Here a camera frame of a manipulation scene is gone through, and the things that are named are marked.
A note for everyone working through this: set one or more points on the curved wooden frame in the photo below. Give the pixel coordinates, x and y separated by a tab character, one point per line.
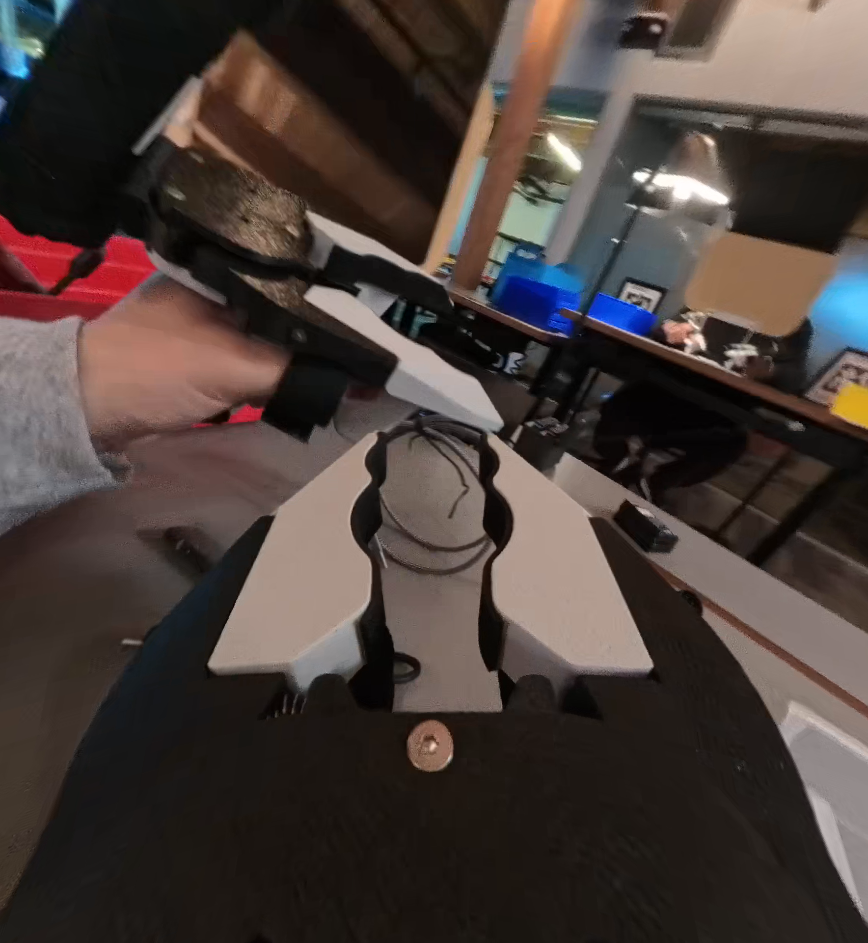
515	147

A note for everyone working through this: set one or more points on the small blue plastic bin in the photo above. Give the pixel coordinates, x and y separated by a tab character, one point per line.
622	315

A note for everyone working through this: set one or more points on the stack of blue bins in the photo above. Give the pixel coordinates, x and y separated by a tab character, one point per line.
533	287

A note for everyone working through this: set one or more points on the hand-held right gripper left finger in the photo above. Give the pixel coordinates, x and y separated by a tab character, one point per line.
294	589

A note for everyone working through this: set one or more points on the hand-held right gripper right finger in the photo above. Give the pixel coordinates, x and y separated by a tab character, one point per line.
574	589

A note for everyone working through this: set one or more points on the framed black-white tag sign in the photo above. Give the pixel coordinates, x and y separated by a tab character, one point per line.
642	295
854	372

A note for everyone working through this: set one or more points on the black wall camera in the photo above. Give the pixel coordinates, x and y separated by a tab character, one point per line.
644	29

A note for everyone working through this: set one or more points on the long brown desk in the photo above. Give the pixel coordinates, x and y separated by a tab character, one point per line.
773	401

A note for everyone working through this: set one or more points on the red plastic bin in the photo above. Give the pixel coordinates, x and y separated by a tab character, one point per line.
117	265

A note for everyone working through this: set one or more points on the person's left forearm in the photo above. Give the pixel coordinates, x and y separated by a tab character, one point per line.
21	427

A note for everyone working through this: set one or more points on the black light stand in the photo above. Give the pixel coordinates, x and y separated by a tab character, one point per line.
688	169

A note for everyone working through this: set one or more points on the person's left hand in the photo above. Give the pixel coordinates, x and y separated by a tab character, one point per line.
169	361

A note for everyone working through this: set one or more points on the clear plastic bin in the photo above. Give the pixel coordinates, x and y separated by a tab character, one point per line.
854	810

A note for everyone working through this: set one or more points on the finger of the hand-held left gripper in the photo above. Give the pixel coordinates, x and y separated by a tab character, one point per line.
382	258
434	383

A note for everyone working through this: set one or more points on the small black object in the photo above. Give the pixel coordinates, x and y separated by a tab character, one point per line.
644	527

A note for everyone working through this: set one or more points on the wall vent grille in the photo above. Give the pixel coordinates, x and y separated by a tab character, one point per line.
699	26

